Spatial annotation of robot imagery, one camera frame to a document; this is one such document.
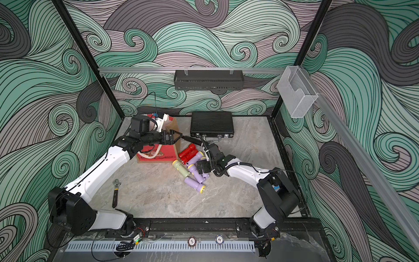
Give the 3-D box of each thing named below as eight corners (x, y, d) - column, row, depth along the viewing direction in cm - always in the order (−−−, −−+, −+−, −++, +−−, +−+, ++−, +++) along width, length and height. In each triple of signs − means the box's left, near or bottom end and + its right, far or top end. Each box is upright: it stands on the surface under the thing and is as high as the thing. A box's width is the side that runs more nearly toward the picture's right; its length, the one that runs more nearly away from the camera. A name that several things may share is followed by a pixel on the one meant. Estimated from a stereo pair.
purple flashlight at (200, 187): (184, 183, 90) (184, 180, 87) (188, 178, 91) (187, 175, 89) (203, 194, 86) (202, 191, 83) (206, 188, 88) (206, 186, 85)
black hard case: (190, 138, 109) (189, 133, 105) (192, 116, 123) (191, 111, 119) (234, 138, 109) (235, 133, 105) (230, 116, 123) (231, 111, 119)
